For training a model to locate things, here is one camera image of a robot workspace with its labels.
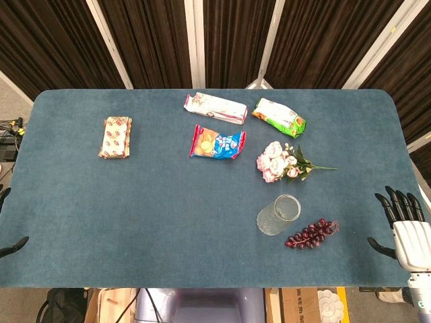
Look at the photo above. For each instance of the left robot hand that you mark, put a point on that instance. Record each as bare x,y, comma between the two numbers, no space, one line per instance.
13,245

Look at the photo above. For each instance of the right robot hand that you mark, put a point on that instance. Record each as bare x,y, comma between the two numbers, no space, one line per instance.
410,242

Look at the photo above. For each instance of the pink flower bouquet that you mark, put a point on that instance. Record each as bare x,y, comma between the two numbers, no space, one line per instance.
274,163

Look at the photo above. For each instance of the blue-green carpeted table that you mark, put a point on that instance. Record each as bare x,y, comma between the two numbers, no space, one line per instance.
134,202

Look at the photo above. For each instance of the white shoe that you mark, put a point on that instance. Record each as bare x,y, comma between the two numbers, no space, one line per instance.
389,294

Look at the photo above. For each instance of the black bag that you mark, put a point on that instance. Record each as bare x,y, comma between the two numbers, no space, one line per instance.
64,306

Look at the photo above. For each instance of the purple grape bunch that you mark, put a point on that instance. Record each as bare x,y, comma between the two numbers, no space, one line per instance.
311,235

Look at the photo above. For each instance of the light wooden crate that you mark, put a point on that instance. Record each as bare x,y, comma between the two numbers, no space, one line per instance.
111,306

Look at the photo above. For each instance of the brown cardboard box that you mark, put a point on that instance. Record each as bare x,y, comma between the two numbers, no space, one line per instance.
298,306

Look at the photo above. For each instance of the clear plastic cup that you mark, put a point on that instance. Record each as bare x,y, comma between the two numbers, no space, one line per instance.
274,222

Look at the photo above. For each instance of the gold red snack package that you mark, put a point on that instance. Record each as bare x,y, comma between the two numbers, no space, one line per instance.
116,136

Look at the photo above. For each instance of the dark brown curtain panel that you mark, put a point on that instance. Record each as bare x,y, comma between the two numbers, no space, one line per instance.
50,40
410,74
235,40
323,40
155,40

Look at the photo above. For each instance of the green white snack package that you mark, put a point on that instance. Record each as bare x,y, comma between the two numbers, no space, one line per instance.
279,116

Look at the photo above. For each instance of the purple robot torso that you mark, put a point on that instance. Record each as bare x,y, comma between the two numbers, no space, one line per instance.
202,306

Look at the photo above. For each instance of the blue orange cracker package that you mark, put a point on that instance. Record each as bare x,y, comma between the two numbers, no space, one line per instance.
217,143

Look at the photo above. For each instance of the white pink snack package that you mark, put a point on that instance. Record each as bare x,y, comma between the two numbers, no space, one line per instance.
215,107

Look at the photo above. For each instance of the white frame post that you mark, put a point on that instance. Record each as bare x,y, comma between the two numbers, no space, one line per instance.
109,43
196,43
380,43
267,50

